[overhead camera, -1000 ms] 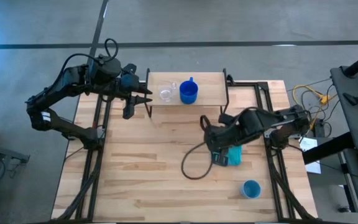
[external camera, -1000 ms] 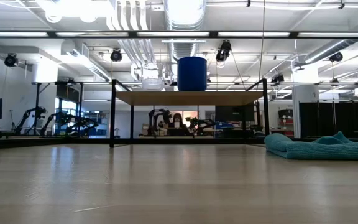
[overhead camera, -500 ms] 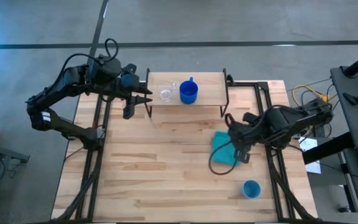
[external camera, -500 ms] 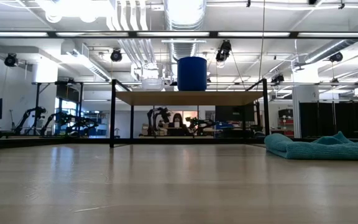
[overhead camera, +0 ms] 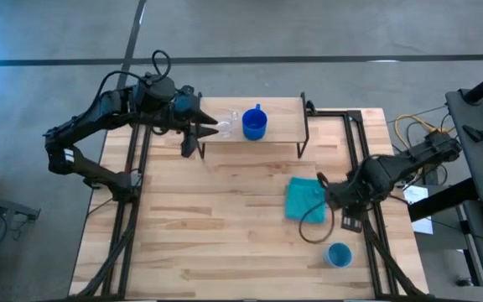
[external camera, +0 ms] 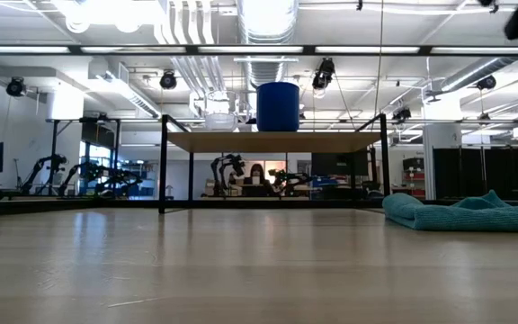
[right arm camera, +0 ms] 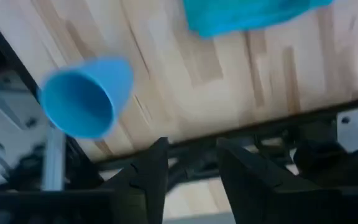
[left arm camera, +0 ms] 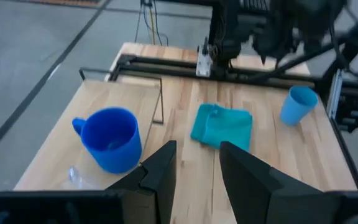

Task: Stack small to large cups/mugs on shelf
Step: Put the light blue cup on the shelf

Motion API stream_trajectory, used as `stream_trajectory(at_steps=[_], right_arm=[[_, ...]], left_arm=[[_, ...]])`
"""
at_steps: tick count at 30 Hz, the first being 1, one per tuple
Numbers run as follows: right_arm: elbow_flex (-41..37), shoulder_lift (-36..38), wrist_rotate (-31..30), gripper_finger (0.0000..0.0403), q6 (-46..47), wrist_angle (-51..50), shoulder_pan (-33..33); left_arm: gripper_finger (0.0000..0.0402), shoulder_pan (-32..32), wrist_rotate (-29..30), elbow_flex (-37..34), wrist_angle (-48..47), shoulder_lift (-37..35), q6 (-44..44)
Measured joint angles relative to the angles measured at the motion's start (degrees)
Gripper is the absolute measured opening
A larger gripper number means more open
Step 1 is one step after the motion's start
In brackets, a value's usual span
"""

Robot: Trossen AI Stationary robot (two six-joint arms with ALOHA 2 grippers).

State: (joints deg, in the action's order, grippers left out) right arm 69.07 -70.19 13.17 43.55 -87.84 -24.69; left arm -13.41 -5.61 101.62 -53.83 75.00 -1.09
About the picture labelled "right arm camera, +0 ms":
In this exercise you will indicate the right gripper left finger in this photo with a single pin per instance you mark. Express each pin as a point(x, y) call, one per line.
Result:
point(141, 193)

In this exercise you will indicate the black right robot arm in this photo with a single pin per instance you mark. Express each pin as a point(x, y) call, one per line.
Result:
point(322, 161)

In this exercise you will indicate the silver aluminium post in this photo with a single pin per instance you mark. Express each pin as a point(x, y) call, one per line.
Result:
point(54, 161)

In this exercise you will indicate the light blue plastic cup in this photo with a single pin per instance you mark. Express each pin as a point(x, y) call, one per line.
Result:
point(79, 105)

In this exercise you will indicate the black metal table frame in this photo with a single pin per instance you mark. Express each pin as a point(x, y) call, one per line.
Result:
point(259, 129)

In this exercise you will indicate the silver metal mounting plate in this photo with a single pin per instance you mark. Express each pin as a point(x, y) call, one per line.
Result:
point(357, 130)

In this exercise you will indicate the teal folded cloth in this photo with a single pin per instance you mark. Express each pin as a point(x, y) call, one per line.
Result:
point(244, 15)

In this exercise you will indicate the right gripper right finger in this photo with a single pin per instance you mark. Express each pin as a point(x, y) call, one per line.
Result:
point(259, 199)

